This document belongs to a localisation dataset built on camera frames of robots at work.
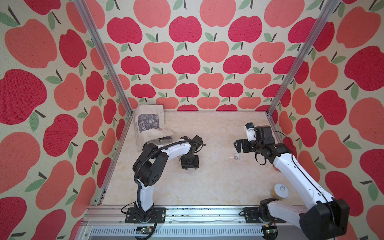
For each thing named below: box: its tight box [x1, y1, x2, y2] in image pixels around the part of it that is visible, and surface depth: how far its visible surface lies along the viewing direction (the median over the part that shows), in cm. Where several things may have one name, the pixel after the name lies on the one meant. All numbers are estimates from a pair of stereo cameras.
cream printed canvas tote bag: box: [133, 104, 174, 152], surface depth 106 cm
